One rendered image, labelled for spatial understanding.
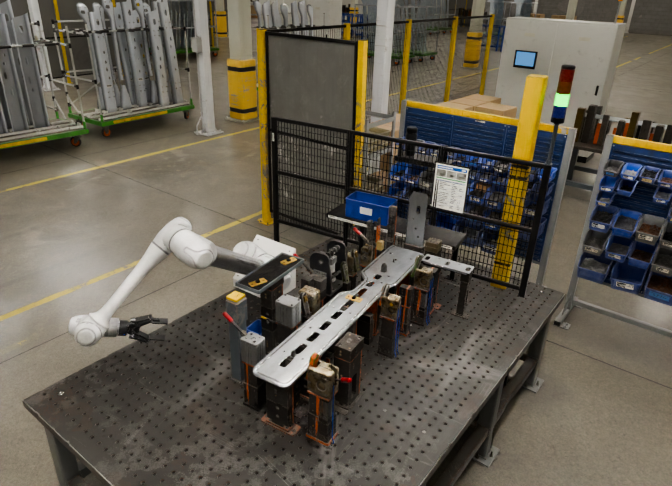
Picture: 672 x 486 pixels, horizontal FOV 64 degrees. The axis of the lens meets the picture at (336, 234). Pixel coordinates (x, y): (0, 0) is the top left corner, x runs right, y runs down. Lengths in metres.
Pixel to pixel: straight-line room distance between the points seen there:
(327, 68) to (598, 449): 3.54
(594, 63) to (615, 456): 6.32
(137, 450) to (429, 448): 1.18
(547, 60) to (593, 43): 0.66
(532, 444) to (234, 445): 1.88
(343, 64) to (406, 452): 3.38
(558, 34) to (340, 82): 4.83
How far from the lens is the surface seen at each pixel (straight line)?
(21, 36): 9.29
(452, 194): 3.39
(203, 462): 2.37
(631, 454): 3.77
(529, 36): 9.17
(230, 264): 2.72
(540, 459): 3.52
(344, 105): 4.89
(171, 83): 10.55
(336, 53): 4.88
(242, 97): 10.25
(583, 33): 8.95
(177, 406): 2.60
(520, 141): 3.23
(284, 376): 2.22
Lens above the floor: 2.43
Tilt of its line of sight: 25 degrees down
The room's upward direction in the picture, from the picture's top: 2 degrees clockwise
